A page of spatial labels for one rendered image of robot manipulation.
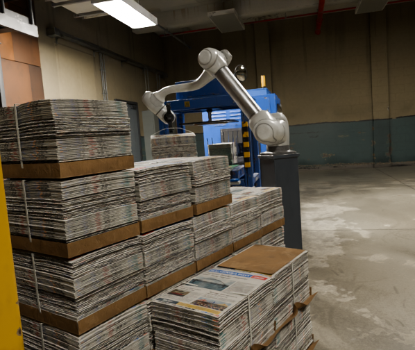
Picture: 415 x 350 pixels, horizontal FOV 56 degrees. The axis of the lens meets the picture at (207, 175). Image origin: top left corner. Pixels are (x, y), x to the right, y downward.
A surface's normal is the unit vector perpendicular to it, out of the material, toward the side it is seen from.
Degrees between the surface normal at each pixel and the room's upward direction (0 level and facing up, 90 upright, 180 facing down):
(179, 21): 90
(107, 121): 91
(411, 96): 90
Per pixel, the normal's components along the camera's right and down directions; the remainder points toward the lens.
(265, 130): -0.35, 0.21
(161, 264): 0.82, 0.00
